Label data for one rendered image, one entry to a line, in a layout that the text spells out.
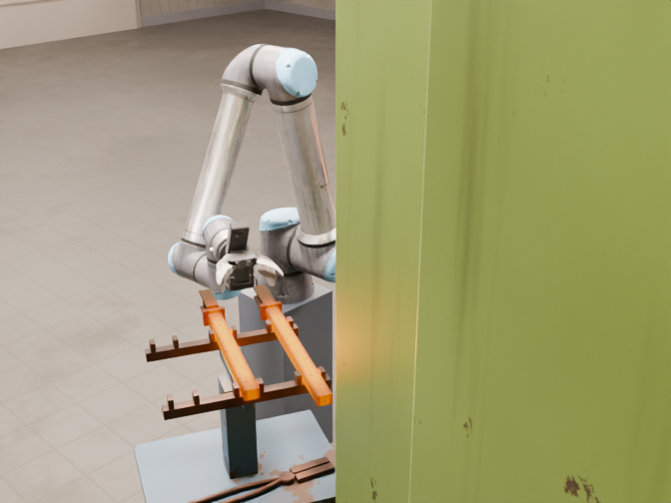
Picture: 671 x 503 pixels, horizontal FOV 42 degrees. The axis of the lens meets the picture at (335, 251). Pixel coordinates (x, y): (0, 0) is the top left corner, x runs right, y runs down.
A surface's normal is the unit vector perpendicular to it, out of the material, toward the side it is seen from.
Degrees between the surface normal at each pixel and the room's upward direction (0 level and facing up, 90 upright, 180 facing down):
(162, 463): 0
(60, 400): 0
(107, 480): 0
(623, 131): 90
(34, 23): 90
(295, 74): 83
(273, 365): 90
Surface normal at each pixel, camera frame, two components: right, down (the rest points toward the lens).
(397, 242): -0.92, 0.16
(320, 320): 0.71, 0.29
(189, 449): 0.00, -0.91
